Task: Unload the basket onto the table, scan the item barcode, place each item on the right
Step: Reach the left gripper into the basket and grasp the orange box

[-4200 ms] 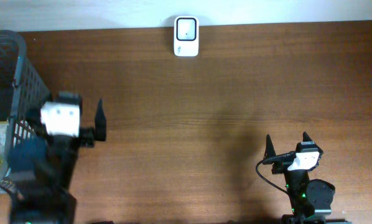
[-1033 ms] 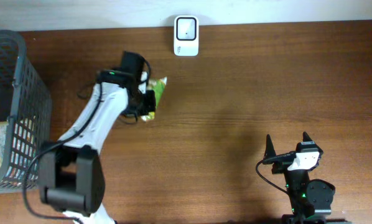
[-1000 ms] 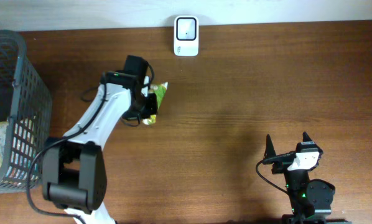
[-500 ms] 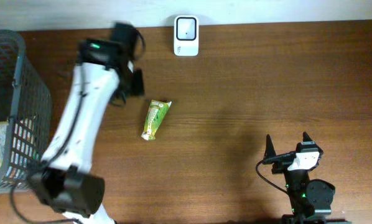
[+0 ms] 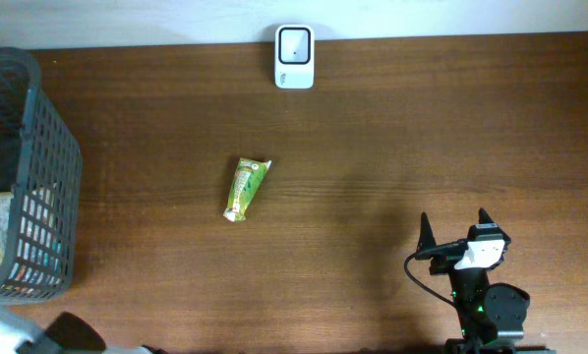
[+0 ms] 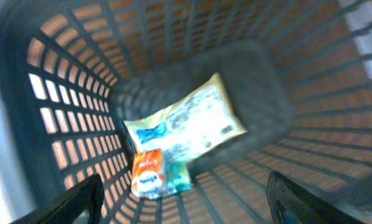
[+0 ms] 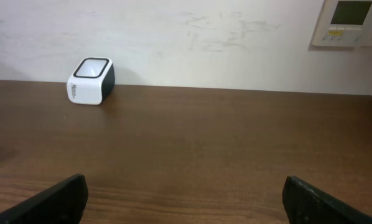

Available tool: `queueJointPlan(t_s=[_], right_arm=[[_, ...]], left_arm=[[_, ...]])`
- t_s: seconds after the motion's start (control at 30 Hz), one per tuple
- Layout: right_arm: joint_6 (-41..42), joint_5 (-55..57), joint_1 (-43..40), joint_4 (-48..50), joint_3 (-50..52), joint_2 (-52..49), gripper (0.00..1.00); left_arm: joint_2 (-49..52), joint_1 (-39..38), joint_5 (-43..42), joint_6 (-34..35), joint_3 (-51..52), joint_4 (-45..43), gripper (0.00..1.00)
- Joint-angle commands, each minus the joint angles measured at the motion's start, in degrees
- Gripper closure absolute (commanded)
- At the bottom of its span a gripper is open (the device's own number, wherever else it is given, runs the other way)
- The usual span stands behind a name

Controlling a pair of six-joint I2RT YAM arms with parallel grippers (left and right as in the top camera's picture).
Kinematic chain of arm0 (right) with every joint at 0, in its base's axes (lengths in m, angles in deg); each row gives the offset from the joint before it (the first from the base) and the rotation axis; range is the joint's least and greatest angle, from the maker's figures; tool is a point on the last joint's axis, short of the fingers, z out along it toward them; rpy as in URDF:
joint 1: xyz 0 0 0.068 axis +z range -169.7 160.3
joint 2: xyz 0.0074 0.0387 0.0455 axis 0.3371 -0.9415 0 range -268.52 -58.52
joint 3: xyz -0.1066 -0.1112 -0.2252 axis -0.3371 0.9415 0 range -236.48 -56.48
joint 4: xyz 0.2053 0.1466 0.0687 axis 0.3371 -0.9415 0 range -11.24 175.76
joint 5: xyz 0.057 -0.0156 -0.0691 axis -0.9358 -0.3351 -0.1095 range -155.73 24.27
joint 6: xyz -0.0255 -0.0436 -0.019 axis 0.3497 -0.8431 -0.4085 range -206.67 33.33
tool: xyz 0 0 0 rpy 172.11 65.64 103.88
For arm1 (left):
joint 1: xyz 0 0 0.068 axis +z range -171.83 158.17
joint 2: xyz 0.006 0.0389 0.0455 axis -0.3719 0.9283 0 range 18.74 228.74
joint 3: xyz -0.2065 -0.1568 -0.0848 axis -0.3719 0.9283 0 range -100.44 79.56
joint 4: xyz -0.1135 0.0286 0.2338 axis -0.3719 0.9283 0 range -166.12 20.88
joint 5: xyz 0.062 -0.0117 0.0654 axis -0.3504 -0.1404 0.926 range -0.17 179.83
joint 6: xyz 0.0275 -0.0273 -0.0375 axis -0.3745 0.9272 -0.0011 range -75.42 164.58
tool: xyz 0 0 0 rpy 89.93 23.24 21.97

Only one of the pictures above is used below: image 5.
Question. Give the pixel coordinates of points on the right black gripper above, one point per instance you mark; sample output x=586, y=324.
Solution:
x=444, y=256

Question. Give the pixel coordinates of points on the green snack tube packet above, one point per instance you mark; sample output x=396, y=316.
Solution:
x=248, y=176

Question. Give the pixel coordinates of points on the beige snack bag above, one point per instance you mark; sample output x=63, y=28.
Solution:
x=38, y=207

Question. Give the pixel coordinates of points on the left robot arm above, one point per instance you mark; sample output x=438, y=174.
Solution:
x=67, y=334

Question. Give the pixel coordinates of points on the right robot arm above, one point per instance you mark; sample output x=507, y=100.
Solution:
x=491, y=315

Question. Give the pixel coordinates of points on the white barcode scanner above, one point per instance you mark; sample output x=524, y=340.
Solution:
x=294, y=56

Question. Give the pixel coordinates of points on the dark grey plastic basket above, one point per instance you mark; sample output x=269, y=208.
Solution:
x=36, y=150

